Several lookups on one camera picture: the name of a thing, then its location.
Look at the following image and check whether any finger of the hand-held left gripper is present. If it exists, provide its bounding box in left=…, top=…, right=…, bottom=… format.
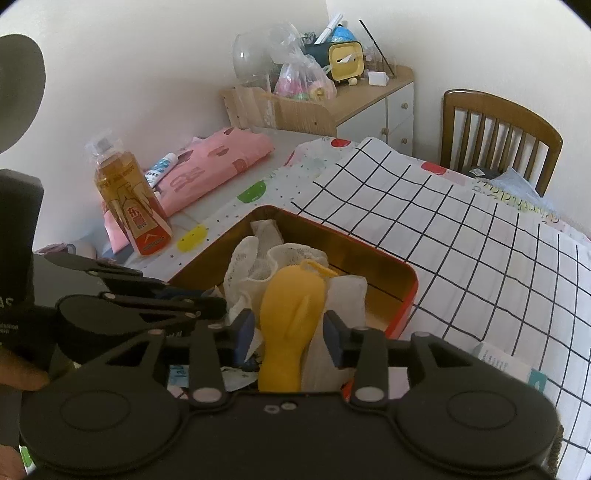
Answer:
left=44, top=254, right=205, bottom=299
left=55, top=292, right=228, bottom=366

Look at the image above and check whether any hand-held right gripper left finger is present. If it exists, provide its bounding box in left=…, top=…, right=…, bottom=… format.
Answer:
left=78, top=309, right=257, bottom=408

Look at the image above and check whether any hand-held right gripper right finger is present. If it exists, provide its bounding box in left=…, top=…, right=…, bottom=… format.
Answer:
left=323, top=311, right=504, bottom=408

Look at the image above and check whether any white lace cloth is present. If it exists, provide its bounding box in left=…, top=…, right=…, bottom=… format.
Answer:
left=225, top=235, right=329, bottom=320

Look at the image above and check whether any blue white packet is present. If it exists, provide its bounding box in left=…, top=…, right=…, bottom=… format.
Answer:
left=167, top=362, right=259, bottom=394

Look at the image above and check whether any orange metal tray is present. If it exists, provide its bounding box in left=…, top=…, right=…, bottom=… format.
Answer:
left=168, top=205, right=419, bottom=344

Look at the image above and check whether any plain white cloth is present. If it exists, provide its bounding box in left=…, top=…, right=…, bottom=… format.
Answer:
left=250, top=219, right=285, bottom=259

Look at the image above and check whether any person's left hand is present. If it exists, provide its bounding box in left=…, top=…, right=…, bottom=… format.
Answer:
left=0, top=346, right=51, bottom=393

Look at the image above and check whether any orange drink bottle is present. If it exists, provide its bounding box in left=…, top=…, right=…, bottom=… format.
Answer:
left=84, top=135, right=174, bottom=257

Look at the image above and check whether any blue white tube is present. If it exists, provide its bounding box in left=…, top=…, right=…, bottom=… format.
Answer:
left=143, top=154, right=179, bottom=186

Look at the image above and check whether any pink printed cloth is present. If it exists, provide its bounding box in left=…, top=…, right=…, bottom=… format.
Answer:
left=102, top=127, right=276, bottom=253

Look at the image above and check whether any white tissue packet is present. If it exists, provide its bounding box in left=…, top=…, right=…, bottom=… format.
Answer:
left=473, top=342, right=548, bottom=394

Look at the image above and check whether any cardboard box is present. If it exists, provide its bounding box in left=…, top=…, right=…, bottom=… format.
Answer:
left=222, top=86, right=339, bottom=138

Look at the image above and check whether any wooden side cabinet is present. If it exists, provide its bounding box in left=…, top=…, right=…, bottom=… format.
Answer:
left=222, top=65, right=415, bottom=158

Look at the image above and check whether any light blue cloth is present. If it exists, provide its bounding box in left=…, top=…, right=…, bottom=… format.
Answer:
left=488, top=168, right=563, bottom=214

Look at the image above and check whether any clear glass vase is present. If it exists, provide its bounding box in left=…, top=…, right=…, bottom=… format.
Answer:
left=232, top=31, right=279, bottom=89

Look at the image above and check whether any plastic bag of toys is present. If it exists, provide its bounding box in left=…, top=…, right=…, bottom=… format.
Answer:
left=274, top=44, right=338, bottom=101

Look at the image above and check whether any yellow tissue box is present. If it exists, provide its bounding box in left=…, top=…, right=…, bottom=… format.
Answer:
left=327, top=41, right=366, bottom=85

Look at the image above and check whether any wooden chair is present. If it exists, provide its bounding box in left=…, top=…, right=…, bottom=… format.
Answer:
left=441, top=89, right=564, bottom=197

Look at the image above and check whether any thin dark stick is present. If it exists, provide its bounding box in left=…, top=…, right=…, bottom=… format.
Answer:
left=359, top=20, right=399, bottom=78

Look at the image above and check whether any blue globe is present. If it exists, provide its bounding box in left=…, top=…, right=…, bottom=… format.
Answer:
left=331, top=25, right=362, bottom=45

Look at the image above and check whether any white marker pen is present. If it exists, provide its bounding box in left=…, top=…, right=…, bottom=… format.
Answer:
left=314, top=13, right=345, bottom=45

